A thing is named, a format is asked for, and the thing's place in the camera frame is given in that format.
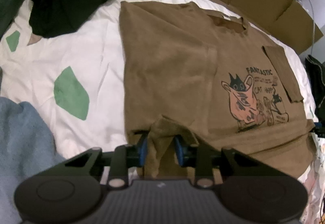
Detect brown t-shirt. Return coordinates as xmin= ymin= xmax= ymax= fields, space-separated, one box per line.
xmin=119 ymin=2 xmax=316 ymax=178

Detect black garment right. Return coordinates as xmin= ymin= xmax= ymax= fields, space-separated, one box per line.
xmin=305 ymin=55 xmax=325 ymax=126

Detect white bear print duvet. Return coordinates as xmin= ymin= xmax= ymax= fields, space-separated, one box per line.
xmin=0 ymin=0 xmax=325 ymax=224

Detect blue jeans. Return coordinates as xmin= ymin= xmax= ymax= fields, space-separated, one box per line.
xmin=1 ymin=97 xmax=65 ymax=223

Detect white cable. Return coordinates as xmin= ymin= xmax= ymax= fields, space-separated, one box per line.
xmin=291 ymin=0 xmax=317 ymax=52

